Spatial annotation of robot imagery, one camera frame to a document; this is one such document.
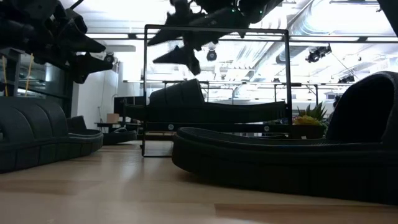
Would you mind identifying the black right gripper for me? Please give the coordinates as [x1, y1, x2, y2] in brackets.
[147, 0, 240, 76]

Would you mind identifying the long linear ceiling light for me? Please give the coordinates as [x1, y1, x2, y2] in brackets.
[85, 32, 398, 43]

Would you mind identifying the dark computer monitor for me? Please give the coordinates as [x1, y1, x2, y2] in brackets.
[113, 96, 146, 118]

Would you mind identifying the black rubber slide sandal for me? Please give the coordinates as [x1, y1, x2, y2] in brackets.
[0, 95, 104, 174]
[67, 115, 138, 146]
[172, 70, 398, 206]
[123, 78, 287, 124]

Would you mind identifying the silver ventilation duct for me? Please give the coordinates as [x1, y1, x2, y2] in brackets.
[275, 0, 398, 66]

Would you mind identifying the black track light cluster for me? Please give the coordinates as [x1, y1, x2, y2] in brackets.
[305, 43, 333, 63]
[338, 74, 356, 84]

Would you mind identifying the dark side desk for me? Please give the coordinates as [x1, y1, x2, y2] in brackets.
[95, 121, 142, 135]

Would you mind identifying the potted succulent plant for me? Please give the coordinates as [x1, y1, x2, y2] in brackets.
[292, 101, 329, 139]

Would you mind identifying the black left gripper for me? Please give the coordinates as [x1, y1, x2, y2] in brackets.
[18, 0, 114, 84]

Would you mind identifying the black metal frame shelf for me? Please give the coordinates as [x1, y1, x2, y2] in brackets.
[141, 24, 293, 158]

